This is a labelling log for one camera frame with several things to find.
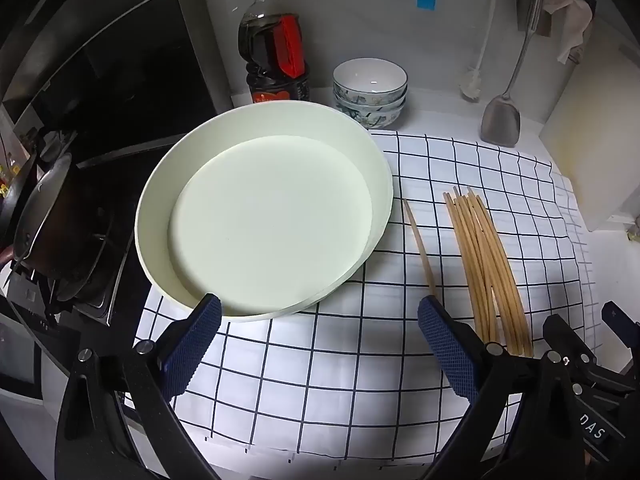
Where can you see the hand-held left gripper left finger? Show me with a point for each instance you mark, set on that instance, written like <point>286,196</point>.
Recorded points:
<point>192,342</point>

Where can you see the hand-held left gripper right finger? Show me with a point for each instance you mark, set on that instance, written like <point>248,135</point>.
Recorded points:
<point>450,355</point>

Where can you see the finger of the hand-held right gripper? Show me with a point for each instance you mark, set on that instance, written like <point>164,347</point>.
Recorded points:
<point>565,335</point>
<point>620,325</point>

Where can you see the bundle of wooden chopsticks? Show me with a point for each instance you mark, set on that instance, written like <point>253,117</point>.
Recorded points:
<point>480,260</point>

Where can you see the white oval basin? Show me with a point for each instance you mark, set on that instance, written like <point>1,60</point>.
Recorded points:
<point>270,220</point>

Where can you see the white black checkered cloth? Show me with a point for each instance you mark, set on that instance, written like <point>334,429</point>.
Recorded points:
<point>320,375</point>

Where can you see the black built-in oven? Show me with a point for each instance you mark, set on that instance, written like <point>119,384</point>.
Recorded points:
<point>30,355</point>

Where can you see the white cutting board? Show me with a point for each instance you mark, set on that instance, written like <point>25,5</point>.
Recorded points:
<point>600,150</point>

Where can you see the metal spatula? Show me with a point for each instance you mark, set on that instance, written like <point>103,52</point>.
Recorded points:
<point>500,122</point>

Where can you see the floral ceramic bowl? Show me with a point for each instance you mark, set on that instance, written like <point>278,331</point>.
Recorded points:
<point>370,77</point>
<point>350,104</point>
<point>370,119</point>

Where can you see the white dish brush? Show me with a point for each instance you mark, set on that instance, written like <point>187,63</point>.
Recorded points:
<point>471,85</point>

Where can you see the dark soy sauce bottle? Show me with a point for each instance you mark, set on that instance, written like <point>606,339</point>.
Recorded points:
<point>272,75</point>

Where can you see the black range hood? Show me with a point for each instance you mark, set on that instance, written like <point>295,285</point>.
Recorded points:
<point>100,60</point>

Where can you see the beige hanging rag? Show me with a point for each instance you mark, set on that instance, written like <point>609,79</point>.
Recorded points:
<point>570,20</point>

